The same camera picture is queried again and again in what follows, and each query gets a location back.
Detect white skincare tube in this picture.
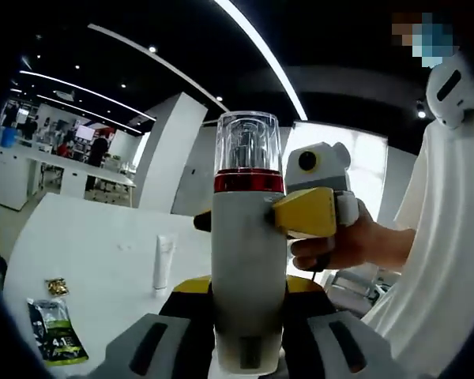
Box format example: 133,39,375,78
152,232,178,300

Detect white bottle clear cap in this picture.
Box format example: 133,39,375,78
211,111,290,376

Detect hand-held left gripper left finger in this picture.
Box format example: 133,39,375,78
88,276,216,379

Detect blue water barrel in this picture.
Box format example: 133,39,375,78
0,126,19,149

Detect white chest device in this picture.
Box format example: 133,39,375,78
425,54,474,130

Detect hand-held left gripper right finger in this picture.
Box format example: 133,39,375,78
284,276,410,379

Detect long white counter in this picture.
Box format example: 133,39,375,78
0,144,137,210

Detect green black packet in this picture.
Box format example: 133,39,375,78
26,298,90,367

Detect person's white shirt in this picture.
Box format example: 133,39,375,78
361,51,474,379

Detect person's right hand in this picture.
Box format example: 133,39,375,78
290,199,396,273

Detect gold snack packet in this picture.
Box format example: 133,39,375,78
43,276,70,297

